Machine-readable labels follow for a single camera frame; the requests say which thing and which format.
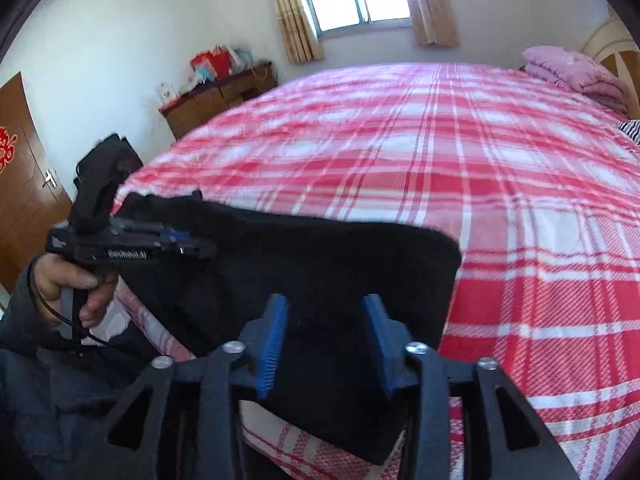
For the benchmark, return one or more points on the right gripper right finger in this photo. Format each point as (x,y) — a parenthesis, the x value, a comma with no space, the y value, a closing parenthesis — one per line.
(503,437)

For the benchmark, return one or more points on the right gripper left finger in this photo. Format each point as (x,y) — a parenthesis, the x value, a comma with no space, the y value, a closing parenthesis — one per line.
(183,420)

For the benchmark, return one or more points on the black pants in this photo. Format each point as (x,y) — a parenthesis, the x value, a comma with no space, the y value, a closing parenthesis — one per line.
(326,382)

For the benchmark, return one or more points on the dark sleeve left forearm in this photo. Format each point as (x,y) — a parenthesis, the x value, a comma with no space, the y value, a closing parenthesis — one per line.
(43,372)

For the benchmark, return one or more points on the person's left hand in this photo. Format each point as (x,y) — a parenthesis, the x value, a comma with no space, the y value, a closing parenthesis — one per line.
(51,273)

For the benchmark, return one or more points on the brown wooden door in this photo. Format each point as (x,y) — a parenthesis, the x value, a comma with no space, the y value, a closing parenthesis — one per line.
(27,210)

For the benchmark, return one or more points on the red double happiness sticker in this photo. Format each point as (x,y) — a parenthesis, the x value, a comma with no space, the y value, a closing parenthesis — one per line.
(7,148)

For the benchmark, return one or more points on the white card on desk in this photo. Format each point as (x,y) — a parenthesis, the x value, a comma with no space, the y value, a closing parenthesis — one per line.
(166,93)

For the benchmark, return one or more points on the brown wooden desk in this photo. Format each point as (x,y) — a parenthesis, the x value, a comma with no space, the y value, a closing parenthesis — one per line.
(194,109)

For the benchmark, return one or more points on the red gift bag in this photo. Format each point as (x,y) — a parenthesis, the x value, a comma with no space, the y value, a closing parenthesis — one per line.
(213,64)

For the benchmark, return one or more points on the red plaid bed sheet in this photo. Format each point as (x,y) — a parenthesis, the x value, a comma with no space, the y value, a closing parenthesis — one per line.
(538,185)

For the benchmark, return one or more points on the left beige curtain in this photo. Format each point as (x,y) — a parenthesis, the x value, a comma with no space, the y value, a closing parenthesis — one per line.
(300,40)

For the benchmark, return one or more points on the beige curtain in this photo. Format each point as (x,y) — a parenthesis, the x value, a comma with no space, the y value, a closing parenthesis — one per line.
(433,23)
(300,40)

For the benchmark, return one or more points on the striped grey pillow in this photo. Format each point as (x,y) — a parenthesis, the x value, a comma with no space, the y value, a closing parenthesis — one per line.
(631,128)

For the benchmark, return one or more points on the pink folded blanket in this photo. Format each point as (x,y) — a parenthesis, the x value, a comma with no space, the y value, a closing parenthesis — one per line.
(573,71)

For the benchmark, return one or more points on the right beige curtain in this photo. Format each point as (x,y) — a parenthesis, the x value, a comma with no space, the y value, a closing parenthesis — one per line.
(433,23)

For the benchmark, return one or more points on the camera mount on left gripper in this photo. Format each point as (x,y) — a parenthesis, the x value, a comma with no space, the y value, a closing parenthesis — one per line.
(98,176)

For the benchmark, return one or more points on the silver door handle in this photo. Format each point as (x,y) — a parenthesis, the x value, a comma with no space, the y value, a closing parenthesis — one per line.
(49,180)

